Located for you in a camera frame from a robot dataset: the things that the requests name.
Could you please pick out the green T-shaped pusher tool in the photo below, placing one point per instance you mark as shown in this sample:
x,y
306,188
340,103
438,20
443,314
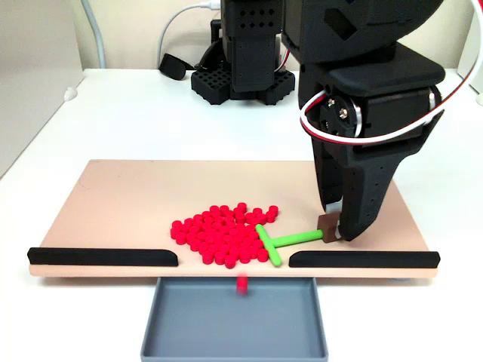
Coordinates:
x,y
298,238

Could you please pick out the pile of red granules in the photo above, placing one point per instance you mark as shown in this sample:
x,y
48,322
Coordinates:
x,y
219,237

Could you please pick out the red cylindrical granule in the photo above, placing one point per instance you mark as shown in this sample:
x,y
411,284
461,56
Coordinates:
x,y
242,286

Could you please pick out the grey container tray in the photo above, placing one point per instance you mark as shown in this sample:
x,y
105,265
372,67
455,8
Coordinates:
x,y
234,332

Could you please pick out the beige board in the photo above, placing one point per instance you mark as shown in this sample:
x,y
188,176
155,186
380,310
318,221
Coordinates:
x,y
132,196

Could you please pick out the pale grey tube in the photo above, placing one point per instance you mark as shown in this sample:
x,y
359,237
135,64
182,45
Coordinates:
x,y
97,37

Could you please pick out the black edge rail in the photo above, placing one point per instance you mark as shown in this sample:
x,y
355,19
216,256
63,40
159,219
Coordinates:
x,y
98,257
362,260

